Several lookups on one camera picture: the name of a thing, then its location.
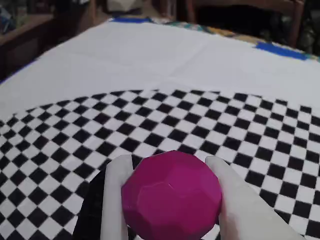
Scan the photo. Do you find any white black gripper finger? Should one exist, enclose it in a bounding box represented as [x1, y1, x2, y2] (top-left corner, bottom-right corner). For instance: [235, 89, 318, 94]
[72, 154, 134, 240]

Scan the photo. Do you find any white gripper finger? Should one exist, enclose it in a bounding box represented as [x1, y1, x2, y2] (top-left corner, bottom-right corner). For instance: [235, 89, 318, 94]
[204, 155, 309, 240]

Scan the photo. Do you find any pink faceted ball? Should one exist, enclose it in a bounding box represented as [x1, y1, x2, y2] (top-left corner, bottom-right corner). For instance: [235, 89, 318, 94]
[121, 149, 224, 240]

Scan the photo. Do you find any checkerboard printed white sheet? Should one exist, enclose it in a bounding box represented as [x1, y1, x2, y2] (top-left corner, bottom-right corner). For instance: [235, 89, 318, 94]
[0, 19, 320, 240]

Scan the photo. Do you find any blue tape strip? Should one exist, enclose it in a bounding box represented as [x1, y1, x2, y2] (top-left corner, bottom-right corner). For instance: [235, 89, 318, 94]
[109, 16, 154, 24]
[254, 41, 309, 61]

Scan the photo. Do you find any brown wooden furniture piece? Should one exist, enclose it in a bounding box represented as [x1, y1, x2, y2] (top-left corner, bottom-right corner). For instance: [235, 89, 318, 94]
[0, 13, 59, 81]

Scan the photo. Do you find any brown wooden chair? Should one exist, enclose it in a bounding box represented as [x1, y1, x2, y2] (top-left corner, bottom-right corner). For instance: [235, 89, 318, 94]
[187, 0, 305, 48]

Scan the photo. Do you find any green leafy houseplant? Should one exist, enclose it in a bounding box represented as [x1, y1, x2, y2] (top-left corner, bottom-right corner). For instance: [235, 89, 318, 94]
[299, 0, 320, 54]

